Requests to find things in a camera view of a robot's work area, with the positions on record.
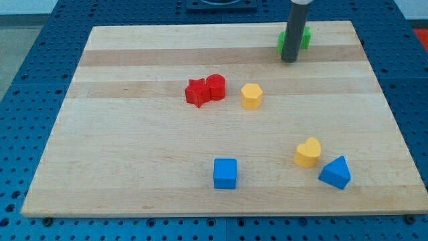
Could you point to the wooden board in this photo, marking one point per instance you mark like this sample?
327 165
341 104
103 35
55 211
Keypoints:
127 144

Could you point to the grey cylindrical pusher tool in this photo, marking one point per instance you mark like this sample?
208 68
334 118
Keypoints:
297 18

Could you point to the yellow heart block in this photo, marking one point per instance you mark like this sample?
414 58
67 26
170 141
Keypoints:
307 154

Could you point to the red cylinder block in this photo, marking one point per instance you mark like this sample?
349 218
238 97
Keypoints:
217 86

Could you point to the green block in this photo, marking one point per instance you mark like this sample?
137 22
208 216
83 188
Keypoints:
303 45

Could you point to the blue cube block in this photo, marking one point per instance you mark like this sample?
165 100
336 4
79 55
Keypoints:
225 173

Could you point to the red star block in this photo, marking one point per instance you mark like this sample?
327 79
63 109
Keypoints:
197 92

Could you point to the blue triangle block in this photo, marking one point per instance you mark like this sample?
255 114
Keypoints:
336 173

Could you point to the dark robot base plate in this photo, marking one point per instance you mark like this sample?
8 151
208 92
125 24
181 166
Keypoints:
220 5

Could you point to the yellow hexagon block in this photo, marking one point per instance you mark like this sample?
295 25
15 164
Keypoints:
251 96

